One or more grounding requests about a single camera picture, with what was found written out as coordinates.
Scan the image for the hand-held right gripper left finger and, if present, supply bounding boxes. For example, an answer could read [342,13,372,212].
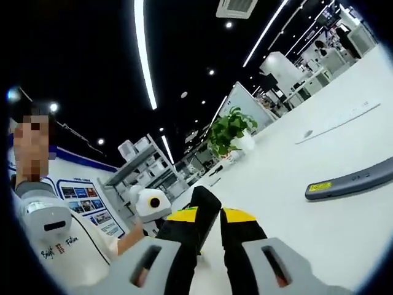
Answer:
[103,208,203,295]

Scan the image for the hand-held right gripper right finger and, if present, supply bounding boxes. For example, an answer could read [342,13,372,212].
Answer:
[219,207,354,295]

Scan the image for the black remote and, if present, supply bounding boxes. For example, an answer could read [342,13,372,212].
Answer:
[187,185,222,256]

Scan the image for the grey laser pointer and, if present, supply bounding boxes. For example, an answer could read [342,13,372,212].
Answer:
[305,156,393,201]

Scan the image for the person's left hand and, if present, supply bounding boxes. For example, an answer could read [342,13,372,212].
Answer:
[126,214,146,244]

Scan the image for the metal storage shelf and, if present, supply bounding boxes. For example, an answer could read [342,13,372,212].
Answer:
[105,133,187,205]

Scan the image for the person's white t-shirt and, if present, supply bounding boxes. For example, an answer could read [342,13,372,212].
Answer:
[12,211,120,289]

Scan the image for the group of white storage bins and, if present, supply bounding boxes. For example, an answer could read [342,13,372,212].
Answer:
[118,136,173,185]

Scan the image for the white chest-worn device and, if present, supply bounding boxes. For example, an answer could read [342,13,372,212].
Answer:
[15,181,73,242]

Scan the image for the potted green plant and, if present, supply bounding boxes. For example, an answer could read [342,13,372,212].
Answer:
[206,106,259,157]

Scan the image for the rolling whiteboard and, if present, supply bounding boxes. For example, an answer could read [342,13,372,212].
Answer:
[225,81,279,130]

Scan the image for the curved ceiling light strip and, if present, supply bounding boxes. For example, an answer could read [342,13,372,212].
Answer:
[242,0,289,68]
[134,0,158,111]

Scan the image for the ceiling air conditioner vent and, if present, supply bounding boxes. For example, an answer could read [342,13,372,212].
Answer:
[216,0,259,19]

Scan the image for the blue framed wall poster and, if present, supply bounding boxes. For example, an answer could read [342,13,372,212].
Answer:
[56,176,126,237]

